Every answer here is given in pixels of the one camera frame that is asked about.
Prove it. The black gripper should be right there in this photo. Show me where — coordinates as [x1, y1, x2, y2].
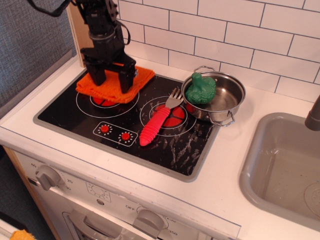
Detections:
[80, 23, 136, 94]

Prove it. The orange red knitted towel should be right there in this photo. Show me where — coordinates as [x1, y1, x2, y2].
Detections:
[75, 66, 155, 104]

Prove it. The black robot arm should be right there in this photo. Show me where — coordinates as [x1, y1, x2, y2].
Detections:
[75, 0, 136, 93]

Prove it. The black toy cooktop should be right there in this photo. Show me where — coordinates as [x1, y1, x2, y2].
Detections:
[33, 75, 220, 182]

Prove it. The wooden side panel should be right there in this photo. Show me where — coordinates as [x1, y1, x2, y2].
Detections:
[66, 3, 94, 68]

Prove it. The green toy broccoli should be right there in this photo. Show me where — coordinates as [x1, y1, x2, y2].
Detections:
[185, 72, 217, 105]

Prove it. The stainless steel pot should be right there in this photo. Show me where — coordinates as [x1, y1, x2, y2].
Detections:
[181, 65, 246, 127]

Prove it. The grey left oven knob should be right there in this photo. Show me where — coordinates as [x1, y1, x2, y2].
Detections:
[35, 165, 61, 191]

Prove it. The grey oven knob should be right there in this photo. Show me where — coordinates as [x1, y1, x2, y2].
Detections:
[35, 165, 61, 191]
[132, 209, 165, 239]

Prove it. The grey right oven knob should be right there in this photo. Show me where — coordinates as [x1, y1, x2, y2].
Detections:
[132, 209, 165, 239]

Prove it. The yellow orange cloth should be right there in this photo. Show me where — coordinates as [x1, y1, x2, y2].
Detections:
[9, 229, 36, 240]

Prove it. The grey plastic sink basin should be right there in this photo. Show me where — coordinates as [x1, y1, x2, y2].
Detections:
[239, 112, 320, 231]

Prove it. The grey faucet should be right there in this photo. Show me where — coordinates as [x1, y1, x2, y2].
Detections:
[304, 95, 320, 131]

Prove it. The fork with red handle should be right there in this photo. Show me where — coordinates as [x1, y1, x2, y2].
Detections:
[139, 88, 184, 147]

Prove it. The black cable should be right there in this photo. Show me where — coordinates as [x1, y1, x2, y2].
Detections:
[26, 0, 132, 46]

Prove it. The grey oven door handle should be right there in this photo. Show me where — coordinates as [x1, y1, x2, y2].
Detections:
[69, 210, 142, 240]

